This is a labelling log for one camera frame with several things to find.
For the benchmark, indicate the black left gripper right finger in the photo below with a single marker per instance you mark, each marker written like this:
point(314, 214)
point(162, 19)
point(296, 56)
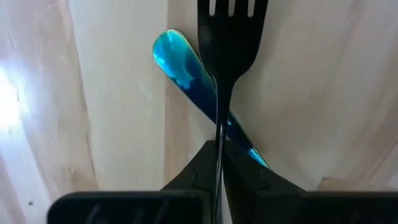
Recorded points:
point(295, 208)

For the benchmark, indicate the iridescent metal fork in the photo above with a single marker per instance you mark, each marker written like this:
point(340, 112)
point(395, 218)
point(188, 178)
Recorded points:
point(177, 59)

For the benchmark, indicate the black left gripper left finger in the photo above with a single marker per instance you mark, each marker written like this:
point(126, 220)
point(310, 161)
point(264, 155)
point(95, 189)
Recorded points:
point(124, 208)

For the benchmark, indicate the black metal fork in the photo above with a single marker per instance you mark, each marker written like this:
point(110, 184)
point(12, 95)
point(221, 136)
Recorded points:
point(230, 46)

